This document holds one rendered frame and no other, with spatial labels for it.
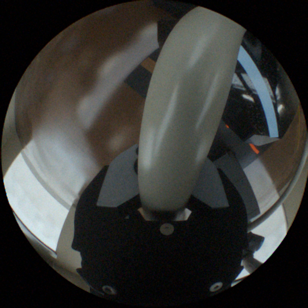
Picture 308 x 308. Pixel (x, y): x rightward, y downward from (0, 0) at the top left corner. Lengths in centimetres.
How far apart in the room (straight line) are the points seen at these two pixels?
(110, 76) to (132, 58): 26
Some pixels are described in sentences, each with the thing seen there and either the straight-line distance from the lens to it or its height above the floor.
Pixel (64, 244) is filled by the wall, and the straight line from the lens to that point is 609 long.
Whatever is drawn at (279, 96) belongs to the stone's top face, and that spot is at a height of 81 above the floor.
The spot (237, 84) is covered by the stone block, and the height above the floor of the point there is 74.
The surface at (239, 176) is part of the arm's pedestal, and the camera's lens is 115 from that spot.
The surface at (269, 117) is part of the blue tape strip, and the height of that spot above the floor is 78.
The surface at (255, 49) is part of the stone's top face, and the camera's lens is 31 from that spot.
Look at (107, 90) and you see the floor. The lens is 114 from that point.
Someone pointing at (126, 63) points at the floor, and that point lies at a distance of 108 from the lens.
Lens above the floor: 99
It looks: 54 degrees down
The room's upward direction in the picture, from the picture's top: 169 degrees counter-clockwise
